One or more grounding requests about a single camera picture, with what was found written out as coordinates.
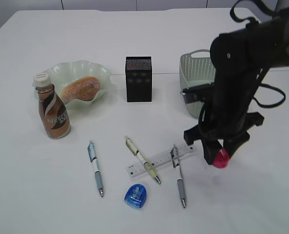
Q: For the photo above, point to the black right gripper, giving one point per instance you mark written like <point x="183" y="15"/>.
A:
<point x="227" y="119"/>

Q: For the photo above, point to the pink pencil sharpener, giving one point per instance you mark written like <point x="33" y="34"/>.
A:
<point x="221" y="159"/>

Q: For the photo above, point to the clear plastic ruler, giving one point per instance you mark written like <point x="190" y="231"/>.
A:
<point x="160" y="159"/>

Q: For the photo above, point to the blue pencil sharpener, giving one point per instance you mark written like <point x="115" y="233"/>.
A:
<point x="136" y="196"/>

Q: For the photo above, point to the sugared bread roll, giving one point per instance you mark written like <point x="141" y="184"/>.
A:
<point x="84" y="89"/>

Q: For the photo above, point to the brown coffee bottle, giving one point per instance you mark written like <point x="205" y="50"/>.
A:
<point x="52" y="110"/>

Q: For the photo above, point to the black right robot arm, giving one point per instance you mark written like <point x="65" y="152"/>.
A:
<point x="241" y="59"/>

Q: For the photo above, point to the black clip pen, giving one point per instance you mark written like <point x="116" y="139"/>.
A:
<point x="179" y="178"/>

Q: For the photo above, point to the green plastic basket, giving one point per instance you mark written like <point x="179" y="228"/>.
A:
<point x="196" y="71"/>

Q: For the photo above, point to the yellow clip pen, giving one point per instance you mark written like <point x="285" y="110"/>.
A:
<point x="142" y="158"/>

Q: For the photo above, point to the black mesh pen holder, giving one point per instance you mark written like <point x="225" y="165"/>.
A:
<point x="139" y="82"/>

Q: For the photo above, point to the blue clip pen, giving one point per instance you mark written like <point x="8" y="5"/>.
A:
<point x="94" y="161"/>

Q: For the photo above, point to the green wavy glass plate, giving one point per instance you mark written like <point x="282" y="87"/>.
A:
<point x="65" y="73"/>

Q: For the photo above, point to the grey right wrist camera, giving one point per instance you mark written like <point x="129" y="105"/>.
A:
<point x="199" y="93"/>

